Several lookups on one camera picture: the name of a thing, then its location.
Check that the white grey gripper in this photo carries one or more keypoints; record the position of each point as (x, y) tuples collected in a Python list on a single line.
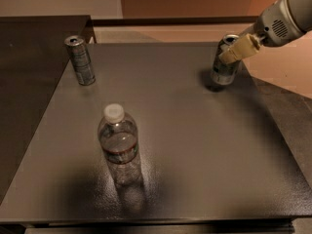
[(272, 27)]

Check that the green 7up can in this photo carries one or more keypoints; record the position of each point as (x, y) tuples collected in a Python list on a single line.
[(224, 74)]

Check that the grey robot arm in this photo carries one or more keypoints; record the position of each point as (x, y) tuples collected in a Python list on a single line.
[(302, 15)]

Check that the clear plastic water bottle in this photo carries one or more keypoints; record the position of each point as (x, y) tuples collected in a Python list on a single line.
[(117, 134)]

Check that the tall slim silver can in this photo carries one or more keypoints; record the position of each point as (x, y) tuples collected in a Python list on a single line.
[(80, 59)]

